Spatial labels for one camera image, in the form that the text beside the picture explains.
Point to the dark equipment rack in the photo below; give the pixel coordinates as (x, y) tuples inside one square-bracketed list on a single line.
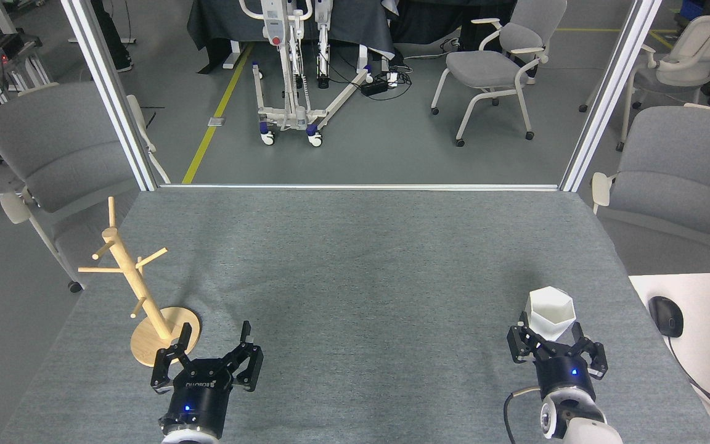
[(7, 55)]

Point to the metal floor plate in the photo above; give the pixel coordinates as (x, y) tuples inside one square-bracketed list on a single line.
[(216, 121)]

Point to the white wheeled stand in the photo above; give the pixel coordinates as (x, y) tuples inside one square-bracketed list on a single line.
[(296, 117)]

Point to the dark draped table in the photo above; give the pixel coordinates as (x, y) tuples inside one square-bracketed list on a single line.
[(355, 24)]

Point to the black power strip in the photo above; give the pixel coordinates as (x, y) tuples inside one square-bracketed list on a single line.
[(375, 87)]

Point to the white hexagonal cup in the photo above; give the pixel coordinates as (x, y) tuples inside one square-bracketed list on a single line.
[(552, 320)]

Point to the wooden cup rack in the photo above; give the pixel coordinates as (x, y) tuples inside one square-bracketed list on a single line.
[(145, 348)]

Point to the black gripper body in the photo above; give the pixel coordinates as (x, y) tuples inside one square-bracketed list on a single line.
[(198, 401), (564, 373)]

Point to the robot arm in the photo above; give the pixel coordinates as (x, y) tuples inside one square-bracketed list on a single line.
[(583, 428), (188, 439)]

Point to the black computer mouse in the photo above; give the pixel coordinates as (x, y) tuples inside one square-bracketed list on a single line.
[(666, 316)]

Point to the white desk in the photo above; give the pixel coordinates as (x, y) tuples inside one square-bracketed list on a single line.
[(700, 296)]

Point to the grey chair with white frame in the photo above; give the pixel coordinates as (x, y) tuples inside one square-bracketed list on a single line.
[(59, 148), (484, 68), (694, 55), (681, 179)]

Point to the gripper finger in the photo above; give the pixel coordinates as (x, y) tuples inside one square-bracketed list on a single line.
[(518, 345), (595, 357), (251, 367), (161, 370)]

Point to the person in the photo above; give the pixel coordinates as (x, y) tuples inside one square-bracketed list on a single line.
[(111, 31)]

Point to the silver frame post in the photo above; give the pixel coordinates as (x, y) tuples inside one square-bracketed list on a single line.
[(111, 92), (609, 92)]

